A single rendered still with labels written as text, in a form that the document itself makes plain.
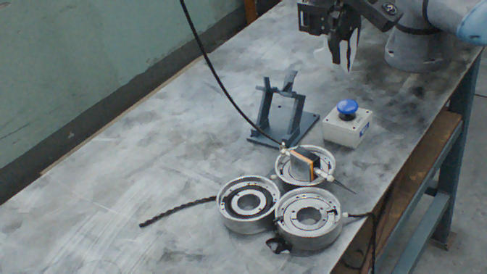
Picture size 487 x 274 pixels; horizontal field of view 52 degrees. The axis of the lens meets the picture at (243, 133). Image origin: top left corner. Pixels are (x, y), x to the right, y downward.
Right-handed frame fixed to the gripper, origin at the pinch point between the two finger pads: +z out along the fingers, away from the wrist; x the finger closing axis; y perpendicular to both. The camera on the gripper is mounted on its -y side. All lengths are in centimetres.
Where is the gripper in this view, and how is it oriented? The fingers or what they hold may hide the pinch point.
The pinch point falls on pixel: (346, 73)
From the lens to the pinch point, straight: 92.2
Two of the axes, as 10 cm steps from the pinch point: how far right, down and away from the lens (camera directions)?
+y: -7.9, -2.9, 5.4
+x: -6.0, 5.4, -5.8
